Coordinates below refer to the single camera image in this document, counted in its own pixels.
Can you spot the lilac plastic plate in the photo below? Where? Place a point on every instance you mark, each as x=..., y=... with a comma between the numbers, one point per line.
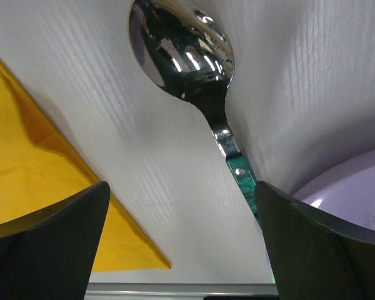
x=346, y=191

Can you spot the yellow cartoon print placemat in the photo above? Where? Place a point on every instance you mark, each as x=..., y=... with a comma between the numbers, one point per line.
x=39, y=167

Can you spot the aluminium frame rail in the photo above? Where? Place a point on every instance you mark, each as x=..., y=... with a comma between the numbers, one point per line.
x=180, y=291

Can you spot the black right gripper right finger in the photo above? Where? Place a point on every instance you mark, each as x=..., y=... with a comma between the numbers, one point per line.
x=313, y=254

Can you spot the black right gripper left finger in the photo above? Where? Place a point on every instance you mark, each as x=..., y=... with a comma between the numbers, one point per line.
x=49, y=253

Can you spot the green handled spoon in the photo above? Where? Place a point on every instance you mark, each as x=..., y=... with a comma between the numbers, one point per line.
x=184, y=52

